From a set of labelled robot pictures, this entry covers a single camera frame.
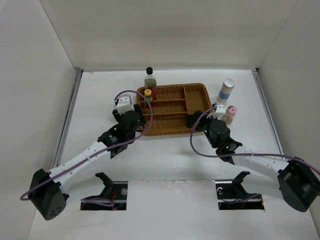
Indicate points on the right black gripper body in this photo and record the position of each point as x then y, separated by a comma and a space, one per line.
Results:
206, 128

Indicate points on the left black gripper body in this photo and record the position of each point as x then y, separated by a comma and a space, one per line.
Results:
117, 115

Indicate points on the red chili sauce bottle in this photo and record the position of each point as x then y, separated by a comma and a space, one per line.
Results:
148, 102

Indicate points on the dark sauce bottle black cap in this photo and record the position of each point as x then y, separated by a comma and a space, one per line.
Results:
150, 82

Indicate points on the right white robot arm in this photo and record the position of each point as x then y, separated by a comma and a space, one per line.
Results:
292, 179

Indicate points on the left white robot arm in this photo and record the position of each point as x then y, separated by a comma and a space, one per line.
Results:
82, 178

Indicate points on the pink cap spice jar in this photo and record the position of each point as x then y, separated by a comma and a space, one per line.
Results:
229, 115

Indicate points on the brown wicker divided tray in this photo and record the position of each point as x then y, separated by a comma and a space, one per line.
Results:
174, 102

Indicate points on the white blue cylindrical shaker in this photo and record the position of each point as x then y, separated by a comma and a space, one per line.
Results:
226, 90

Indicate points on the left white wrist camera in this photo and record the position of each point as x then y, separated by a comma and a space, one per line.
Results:
123, 104

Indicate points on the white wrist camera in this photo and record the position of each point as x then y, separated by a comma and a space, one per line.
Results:
123, 104
218, 110

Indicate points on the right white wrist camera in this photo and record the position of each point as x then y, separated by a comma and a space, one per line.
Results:
218, 110

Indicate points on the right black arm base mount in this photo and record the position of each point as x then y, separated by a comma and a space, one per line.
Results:
231, 196

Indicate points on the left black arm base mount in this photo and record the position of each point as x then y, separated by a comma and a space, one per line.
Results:
113, 196

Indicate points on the left metal table rail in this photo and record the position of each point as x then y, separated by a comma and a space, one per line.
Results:
67, 121

